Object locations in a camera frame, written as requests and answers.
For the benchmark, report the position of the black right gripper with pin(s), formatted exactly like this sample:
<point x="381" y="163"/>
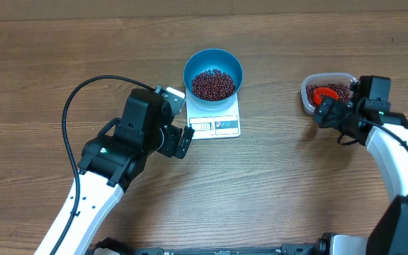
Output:
<point x="332" y="122"/>

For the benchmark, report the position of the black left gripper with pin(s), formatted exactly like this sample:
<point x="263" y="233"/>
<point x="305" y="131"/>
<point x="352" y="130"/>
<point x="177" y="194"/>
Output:
<point x="171" y="149"/>

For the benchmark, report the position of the orange measuring scoop blue handle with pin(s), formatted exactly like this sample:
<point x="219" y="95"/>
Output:
<point x="321" y="92"/>

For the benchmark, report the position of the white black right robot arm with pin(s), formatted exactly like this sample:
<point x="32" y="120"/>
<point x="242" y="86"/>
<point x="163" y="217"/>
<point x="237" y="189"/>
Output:
<point x="367" y="119"/>

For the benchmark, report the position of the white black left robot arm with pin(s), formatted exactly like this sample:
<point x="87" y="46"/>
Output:
<point x="111" y="161"/>

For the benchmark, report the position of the white digital kitchen scale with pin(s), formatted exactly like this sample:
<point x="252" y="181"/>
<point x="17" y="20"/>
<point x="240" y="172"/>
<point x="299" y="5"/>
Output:
<point x="213" y="121"/>

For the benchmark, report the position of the red beans in bowl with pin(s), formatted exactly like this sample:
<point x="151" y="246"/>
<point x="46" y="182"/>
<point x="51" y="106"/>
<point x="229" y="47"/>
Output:
<point x="213" y="85"/>

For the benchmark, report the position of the teal blue bowl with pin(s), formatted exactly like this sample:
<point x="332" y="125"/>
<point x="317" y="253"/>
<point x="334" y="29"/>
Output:
<point x="213" y="58"/>

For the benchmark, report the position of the red adzuki beans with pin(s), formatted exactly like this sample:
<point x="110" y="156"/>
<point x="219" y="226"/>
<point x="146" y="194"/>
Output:
<point x="341" y="89"/>

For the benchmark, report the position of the clear plastic container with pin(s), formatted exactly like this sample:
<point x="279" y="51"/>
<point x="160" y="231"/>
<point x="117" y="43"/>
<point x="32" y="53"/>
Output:
<point x="323" y="79"/>

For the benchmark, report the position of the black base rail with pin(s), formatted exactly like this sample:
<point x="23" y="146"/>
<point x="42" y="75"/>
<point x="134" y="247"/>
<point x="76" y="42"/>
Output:
<point x="112" y="246"/>

